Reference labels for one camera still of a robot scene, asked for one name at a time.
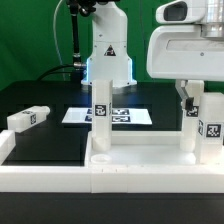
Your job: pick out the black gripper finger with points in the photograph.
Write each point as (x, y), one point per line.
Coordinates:
(187, 101)

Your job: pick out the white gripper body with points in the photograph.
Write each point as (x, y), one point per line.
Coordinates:
(189, 42)

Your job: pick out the white desk top tray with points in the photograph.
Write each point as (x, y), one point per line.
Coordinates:
(141, 148)

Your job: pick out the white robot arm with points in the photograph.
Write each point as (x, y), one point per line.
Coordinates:
(109, 58)

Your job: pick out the fiducial marker sheet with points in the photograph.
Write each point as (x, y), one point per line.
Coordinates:
(119, 116)

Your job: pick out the white U-shaped fence wall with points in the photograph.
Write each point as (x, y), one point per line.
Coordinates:
(200, 178)

